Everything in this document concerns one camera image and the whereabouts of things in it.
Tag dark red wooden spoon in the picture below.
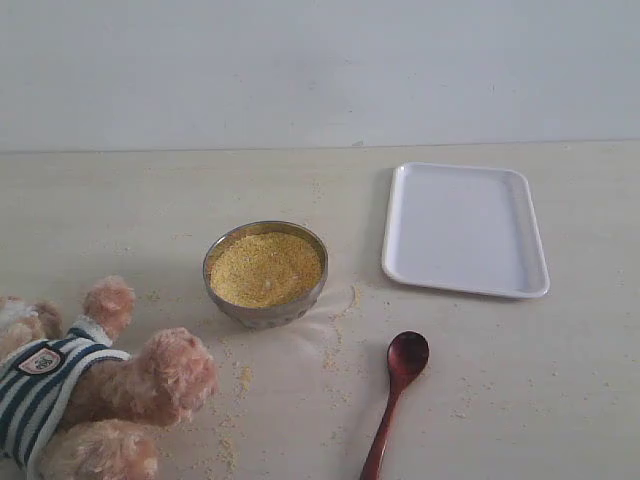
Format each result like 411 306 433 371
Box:
359 331 430 480

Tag tan teddy bear striped shirt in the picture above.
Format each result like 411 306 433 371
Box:
1 276 217 479

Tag steel bowl of yellow grain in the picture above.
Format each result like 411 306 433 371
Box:
202 221 329 330

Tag white rectangular plastic tray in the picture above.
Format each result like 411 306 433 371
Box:
381 162 550 299

